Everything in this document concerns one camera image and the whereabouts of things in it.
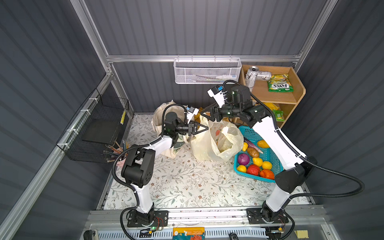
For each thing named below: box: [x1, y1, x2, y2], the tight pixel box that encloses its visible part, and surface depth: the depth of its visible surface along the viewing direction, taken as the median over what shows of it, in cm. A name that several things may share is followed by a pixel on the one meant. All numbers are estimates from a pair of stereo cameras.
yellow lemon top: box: [252, 157, 263, 167], surface depth 91 cm
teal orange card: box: [172, 227, 205, 240], surface depth 71 cm
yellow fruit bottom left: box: [236, 165, 247, 173], surface depth 88 cm
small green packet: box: [273, 109, 285, 122], surface depth 96 cm
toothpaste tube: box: [216, 75, 237, 80], surface depth 92 cm
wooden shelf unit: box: [239, 64, 306, 129], surface depth 90 cm
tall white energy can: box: [245, 66, 259, 93], surface depth 80 cm
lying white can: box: [256, 71, 272, 81], surface depth 93 cm
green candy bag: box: [267, 74, 294, 93], surface depth 91 cm
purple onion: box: [238, 153, 250, 166], surface depth 91 cm
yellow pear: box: [242, 142, 249, 152], surface depth 98 cm
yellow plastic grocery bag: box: [190, 115, 244, 162], surface depth 79 cm
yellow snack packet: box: [263, 102, 280, 111], surface depth 100 cm
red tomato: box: [246, 164, 261, 176], surface depth 84 cm
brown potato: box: [247, 147, 260, 158], surface depth 93 cm
